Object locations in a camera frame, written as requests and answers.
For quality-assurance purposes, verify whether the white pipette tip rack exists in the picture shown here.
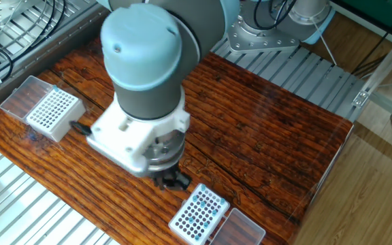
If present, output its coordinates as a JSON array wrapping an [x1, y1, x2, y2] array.
[[25, 87, 86, 143], [167, 182, 231, 245]]

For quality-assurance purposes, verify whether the clear plastic rack lid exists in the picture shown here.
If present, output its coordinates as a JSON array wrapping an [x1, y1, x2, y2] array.
[[0, 75, 54, 122], [209, 207, 267, 245]]

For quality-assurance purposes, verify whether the black base cable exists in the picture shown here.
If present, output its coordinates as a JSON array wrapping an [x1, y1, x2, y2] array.
[[252, 0, 297, 31]]

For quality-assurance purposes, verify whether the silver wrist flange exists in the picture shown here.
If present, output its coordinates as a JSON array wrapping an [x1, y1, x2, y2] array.
[[143, 129, 187, 173]]

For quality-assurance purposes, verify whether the white cable tie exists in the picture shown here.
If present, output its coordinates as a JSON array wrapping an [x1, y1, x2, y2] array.
[[311, 18, 338, 66]]

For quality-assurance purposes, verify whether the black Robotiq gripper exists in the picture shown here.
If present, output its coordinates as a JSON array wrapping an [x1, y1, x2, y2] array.
[[150, 163, 193, 192]]

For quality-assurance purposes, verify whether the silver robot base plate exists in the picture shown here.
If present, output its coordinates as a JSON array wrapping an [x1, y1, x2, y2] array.
[[227, 15, 301, 54]]

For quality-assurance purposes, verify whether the aluminium frame post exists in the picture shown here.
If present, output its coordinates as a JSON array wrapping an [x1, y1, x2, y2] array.
[[350, 22, 392, 110]]

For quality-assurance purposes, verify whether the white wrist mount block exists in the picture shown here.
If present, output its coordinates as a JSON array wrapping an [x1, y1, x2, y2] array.
[[86, 91, 191, 178]]

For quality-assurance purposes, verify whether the thin black floor cable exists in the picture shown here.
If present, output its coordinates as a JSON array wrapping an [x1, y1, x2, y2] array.
[[351, 30, 391, 78]]

